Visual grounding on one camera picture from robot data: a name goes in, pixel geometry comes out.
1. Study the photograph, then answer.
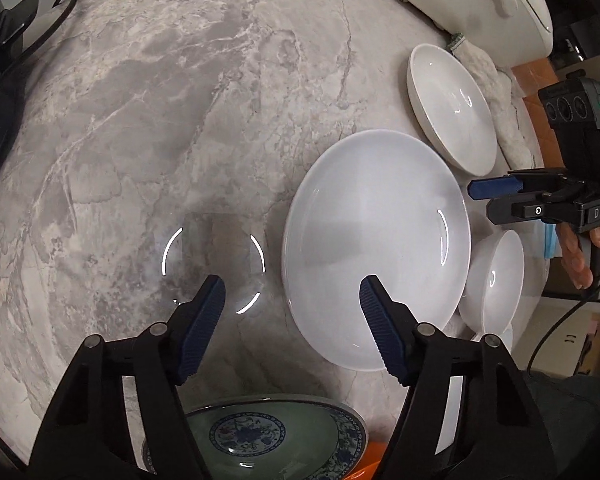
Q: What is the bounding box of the person's right hand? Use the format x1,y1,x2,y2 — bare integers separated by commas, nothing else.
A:
557,221,600,291

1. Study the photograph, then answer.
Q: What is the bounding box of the large white plate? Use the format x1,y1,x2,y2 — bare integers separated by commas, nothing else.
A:
282,129,471,372

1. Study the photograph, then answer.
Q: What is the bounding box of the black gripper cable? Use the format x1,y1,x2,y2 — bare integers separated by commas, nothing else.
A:
527,260,600,376

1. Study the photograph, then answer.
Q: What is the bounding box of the light blue cloth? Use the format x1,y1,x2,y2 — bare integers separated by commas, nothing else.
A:
544,222,560,261

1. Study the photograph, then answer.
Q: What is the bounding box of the green bowl with blue pattern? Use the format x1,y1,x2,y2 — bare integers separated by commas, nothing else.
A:
141,394,369,480

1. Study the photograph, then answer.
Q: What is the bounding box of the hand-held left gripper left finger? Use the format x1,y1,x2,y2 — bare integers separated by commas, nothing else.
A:
27,275,227,480

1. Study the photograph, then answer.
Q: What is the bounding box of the person's dark clothing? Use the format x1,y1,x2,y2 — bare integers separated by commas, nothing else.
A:
522,370,600,480

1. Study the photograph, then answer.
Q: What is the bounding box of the beige cardboard box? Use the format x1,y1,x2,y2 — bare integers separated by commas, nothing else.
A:
540,300,600,376

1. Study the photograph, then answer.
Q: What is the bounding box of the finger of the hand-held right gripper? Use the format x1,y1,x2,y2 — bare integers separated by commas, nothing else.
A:
468,172,524,201
486,192,550,226

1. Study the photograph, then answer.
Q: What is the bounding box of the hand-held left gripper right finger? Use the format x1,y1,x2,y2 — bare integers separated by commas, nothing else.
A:
359,275,555,480

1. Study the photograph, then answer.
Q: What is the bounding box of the white cloth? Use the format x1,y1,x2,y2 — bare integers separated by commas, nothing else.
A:
447,32,540,171

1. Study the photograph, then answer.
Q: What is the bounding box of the white kitchen appliance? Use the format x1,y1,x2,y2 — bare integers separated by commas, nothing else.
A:
358,0,554,68

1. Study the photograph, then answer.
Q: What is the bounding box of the black appliance cable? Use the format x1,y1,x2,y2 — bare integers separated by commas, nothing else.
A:
0,0,80,92

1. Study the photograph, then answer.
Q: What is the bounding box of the dark blue kitchen appliance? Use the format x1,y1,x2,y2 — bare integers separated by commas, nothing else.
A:
0,0,41,196

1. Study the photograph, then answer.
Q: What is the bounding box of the white bowl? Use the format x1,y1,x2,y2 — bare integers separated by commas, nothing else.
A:
458,230,525,337
472,322,515,353

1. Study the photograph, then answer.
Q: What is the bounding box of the orange cup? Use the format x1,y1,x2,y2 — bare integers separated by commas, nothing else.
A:
365,441,395,480

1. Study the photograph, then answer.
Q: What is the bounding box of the deep white plate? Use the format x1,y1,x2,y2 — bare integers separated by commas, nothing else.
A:
406,43,498,177

